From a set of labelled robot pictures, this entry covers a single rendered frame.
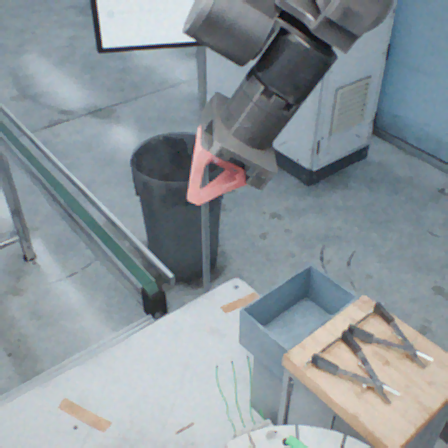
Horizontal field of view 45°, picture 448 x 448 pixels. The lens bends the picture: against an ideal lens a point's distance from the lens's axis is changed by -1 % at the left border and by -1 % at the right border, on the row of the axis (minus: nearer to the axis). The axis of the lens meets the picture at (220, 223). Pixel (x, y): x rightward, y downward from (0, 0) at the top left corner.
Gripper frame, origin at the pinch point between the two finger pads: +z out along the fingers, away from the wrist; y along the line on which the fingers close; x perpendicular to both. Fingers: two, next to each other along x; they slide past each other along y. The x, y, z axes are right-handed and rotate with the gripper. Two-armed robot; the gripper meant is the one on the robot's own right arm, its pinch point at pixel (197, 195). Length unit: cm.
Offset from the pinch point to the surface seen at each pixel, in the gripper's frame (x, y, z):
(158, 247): 45, -126, 113
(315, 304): 38.2, -20.9, 23.9
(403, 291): 144, -116, 75
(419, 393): 42.4, 3.1, 11.8
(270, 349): 27.3, -7.3, 24.7
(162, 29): -2, -79, 14
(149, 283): 21, -49, 61
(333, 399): 32.1, 3.7, 18.2
